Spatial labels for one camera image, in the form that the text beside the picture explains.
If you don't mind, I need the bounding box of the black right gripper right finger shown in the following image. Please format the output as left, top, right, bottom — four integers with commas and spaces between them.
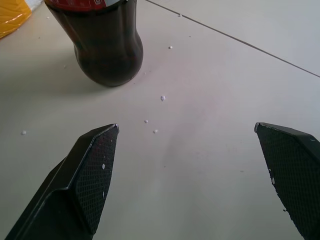
254, 122, 320, 240

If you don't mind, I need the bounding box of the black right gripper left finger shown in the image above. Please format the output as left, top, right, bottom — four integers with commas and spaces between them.
4, 123, 120, 240

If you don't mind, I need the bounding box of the cola bottle with red label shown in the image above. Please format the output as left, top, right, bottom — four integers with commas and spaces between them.
44, 0, 144, 88

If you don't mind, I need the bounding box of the yellow plastic bag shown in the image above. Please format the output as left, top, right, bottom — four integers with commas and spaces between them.
0, 0, 33, 40

